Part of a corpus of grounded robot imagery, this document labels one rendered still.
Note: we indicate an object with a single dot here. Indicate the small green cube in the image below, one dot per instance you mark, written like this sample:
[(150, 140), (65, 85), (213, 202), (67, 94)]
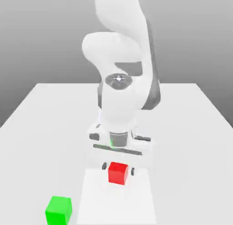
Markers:
[(58, 211)]

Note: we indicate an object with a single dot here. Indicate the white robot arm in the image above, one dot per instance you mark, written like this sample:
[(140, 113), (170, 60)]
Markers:
[(118, 105)]

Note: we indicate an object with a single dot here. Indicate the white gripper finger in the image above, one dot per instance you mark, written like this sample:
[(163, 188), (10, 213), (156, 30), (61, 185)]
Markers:
[(104, 166), (132, 171)]

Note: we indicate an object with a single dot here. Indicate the small red cube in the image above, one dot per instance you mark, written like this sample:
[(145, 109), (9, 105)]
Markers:
[(117, 173)]

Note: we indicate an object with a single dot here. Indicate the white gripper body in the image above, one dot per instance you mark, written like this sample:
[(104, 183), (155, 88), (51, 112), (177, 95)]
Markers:
[(116, 156)]

